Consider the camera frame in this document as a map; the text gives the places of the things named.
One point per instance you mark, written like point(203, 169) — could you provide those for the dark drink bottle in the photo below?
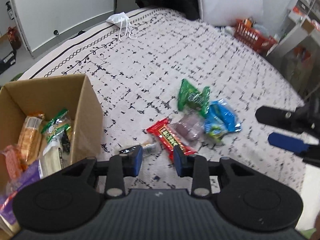
point(14, 38)

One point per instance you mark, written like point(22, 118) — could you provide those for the purple clear snack packet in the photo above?
point(190, 127)

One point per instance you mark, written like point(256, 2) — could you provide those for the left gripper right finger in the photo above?
point(198, 168)

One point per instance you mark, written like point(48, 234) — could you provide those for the red snack packet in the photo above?
point(169, 138)

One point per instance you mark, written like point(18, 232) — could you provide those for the orange sausage snack pack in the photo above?
point(14, 163)

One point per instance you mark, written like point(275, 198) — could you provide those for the black flat box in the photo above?
point(8, 61)

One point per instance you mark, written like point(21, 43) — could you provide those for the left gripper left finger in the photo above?
point(125, 164)

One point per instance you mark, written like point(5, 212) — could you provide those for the dark green candy packet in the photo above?
point(193, 98)

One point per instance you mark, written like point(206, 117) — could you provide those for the white desk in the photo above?
point(296, 56)

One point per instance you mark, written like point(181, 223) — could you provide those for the patterned white bed blanket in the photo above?
point(137, 82)

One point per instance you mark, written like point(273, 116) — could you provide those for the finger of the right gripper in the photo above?
point(307, 152)
point(275, 117)

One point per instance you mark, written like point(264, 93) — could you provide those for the purple bread package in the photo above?
point(8, 220)

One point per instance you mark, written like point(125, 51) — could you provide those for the brown cardboard box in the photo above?
point(49, 95)

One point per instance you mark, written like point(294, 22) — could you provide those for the white face mask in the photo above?
point(122, 21)

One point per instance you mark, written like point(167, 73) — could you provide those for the white laptop bag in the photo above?
point(226, 12)

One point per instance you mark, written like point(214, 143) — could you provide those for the light blue plum candy packet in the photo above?
point(214, 128)

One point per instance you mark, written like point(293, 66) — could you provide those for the green striped snack pack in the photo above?
point(60, 123)

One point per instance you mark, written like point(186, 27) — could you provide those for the blue snack packet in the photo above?
point(227, 115)

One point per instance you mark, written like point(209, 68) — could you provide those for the red plastic basket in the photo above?
point(253, 38)

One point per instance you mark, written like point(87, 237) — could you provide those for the white rice cake pack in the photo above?
point(56, 155)

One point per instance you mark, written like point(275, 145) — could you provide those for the orange rice cracker pack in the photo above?
point(30, 137)

